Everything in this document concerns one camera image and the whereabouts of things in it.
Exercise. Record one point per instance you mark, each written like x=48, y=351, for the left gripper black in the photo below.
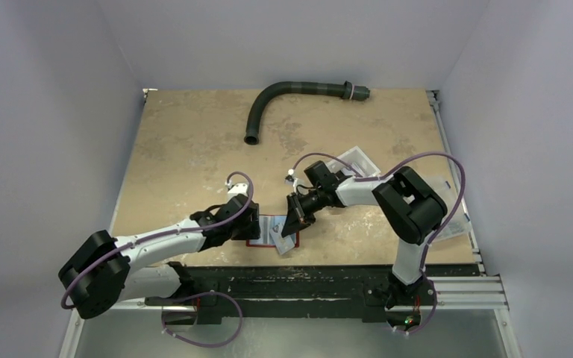
x=251, y=230

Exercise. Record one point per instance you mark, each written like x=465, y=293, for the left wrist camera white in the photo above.
x=235, y=189

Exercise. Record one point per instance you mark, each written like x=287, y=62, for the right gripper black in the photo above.
x=296, y=207

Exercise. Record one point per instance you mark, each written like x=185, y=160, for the black front table rail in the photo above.
x=363, y=292

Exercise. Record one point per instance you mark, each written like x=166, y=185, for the red card holder wallet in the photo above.
x=254, y=243

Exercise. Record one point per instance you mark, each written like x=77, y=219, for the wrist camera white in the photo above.
x=235, y=189
x=296, y=183

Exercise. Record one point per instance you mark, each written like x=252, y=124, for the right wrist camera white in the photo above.
x=296, y=183

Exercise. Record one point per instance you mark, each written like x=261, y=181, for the clear plastic screw box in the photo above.
x=460, y=223

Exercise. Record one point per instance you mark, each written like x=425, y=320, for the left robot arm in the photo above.
x=106, y=270

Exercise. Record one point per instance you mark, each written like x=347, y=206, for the white plastic card box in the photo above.
x=354, y=161

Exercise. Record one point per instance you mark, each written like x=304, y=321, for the white VIP card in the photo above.
x=270, y=226

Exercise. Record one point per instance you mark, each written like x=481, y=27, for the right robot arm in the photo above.
x=412, y=208

